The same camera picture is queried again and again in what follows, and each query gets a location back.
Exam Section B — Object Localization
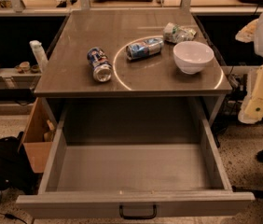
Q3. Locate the blue pepsi can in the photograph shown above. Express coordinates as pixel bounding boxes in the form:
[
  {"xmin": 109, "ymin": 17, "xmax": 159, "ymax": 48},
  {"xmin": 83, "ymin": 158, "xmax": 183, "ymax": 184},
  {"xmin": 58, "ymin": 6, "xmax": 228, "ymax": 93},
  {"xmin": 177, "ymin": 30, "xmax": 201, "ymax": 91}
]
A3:
[{"xmin": 87, "ymin": 48, "xmax": 112, "ymax": 82}]

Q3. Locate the blue slim energy drink can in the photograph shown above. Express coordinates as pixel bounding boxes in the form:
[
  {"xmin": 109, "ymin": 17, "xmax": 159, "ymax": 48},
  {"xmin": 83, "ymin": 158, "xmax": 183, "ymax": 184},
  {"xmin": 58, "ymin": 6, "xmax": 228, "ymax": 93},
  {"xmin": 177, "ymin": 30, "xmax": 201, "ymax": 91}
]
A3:
[{"xmin": 126, "ymin": 37, "xmax": 164, "ymax": 61}]

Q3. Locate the grey open top drawer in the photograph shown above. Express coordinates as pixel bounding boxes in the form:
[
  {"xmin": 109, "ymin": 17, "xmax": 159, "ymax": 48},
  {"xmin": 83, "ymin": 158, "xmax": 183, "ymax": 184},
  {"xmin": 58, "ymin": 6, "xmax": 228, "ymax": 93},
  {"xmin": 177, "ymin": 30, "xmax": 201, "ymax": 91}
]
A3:
[{"xmin": 16, "ymin": 97, "xmax": 254, "ymax": 218}]

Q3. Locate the white ceramic bowl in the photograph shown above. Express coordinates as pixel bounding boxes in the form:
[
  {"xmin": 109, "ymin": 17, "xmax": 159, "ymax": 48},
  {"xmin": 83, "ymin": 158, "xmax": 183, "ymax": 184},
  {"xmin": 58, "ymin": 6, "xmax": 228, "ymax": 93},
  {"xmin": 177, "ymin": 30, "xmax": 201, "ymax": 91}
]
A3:
[{"xmin": 173, "ymin": 41, "xmax": 215, "ymax": 75}]

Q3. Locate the crumpled green chip bag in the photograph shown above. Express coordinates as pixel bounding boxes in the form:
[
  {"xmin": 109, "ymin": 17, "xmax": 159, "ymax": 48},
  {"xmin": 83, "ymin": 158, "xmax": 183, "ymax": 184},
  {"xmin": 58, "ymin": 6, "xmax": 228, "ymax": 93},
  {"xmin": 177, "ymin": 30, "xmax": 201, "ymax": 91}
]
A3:
[{"xmin": 163, "ymin": 22, "xmax": 197, "ymax": 44}]

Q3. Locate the grey metal cabinet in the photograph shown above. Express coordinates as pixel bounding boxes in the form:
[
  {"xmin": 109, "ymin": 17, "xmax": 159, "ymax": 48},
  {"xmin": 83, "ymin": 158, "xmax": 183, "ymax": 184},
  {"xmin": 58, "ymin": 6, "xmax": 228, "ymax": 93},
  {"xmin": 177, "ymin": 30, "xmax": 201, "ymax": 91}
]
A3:
[{"xmin": 35, "ymin": 8, "xmax": 231, "ymax": 119}]

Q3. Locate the white plastic bottle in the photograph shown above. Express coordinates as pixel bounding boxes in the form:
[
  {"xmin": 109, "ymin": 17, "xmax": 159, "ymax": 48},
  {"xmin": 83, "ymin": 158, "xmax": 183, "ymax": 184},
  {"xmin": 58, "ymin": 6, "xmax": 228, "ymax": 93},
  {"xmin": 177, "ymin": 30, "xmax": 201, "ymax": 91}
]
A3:
[{"xmin": 29, "ymin": 40, "xmax": 48, "ymax": 72}]

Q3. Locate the brown cardboard box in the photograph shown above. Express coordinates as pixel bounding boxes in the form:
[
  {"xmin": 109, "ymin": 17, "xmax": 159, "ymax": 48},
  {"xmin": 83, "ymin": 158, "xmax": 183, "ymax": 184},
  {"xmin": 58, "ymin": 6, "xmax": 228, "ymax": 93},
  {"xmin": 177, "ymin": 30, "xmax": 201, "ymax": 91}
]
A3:
[{"xmin": 21, "ymin": 98, "xmax": 57, "ymax": 174}]

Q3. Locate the black backpack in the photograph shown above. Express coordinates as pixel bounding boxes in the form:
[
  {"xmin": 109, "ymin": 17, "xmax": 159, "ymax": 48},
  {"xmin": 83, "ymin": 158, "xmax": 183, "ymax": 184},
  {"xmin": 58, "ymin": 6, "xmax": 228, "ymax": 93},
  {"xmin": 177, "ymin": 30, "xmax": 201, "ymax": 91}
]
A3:
[{"xmin": 0, "ymin": 132, "xmax": 37, "ymax": 195}]

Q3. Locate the black drawer handle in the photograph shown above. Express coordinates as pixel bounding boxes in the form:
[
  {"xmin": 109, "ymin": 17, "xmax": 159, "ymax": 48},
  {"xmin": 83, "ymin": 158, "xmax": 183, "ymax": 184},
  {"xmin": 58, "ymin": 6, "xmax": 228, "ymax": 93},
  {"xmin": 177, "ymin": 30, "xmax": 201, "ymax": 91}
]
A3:
[{"xmin": 118, "ymin": 204, "xmax": 158, "ymax": 220}]

